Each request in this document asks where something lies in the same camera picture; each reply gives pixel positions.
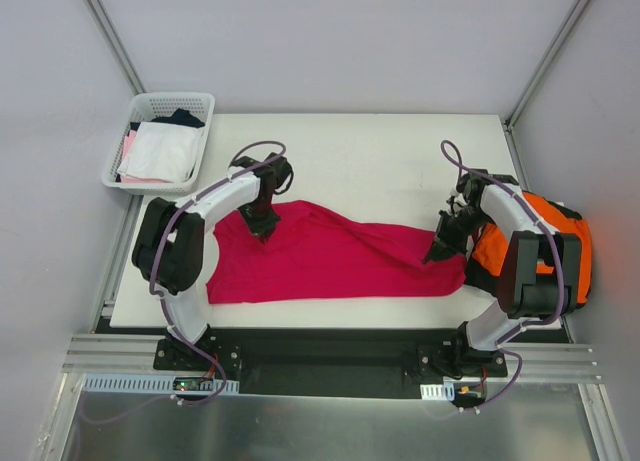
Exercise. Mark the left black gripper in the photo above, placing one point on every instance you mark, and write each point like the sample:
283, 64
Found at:
260, 217

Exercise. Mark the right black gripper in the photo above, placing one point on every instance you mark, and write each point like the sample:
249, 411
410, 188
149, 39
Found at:
448, 232

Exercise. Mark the magenta t shirt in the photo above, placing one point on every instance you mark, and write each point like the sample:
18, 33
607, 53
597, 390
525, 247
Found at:
316, 253

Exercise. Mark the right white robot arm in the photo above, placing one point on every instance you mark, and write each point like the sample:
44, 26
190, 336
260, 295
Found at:
538, 280

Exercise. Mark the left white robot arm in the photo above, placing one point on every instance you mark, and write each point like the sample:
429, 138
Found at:
170, 245

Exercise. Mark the black folded t shirt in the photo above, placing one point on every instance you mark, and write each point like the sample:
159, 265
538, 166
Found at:
480, 276

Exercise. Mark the orange folded t shirt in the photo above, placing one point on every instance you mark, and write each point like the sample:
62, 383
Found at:
500, 241

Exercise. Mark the white cloth in basket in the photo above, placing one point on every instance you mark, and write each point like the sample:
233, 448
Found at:
162, 151

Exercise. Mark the dark navy cloth in basket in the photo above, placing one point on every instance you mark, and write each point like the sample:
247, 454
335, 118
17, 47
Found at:
180, 117

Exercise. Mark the pink cloth in basket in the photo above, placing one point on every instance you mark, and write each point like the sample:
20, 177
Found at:
127, 145

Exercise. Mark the white plastic basket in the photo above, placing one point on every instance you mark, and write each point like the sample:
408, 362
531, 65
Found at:
145, 107

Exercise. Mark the right white cable duct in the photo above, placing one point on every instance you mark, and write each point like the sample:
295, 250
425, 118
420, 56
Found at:
437, 392

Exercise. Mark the white cable duct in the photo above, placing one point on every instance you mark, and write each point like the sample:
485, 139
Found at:
437, 392
158, 384

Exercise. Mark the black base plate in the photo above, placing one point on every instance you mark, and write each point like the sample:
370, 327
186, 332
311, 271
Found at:
351, 363

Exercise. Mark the aluminium front rail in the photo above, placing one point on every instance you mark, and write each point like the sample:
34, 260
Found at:
119, 353

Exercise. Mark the left white cable duct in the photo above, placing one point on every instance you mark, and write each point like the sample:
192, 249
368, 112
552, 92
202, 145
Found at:
158, 384

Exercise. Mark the right aluminium frame post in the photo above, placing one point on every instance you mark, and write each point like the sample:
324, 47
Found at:
558, 42

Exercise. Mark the aluminium frame post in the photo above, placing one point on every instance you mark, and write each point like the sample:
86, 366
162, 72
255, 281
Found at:
115, 44
558, 42

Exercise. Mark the left aluminium frame post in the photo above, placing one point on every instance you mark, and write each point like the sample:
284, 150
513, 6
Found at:
115, 44

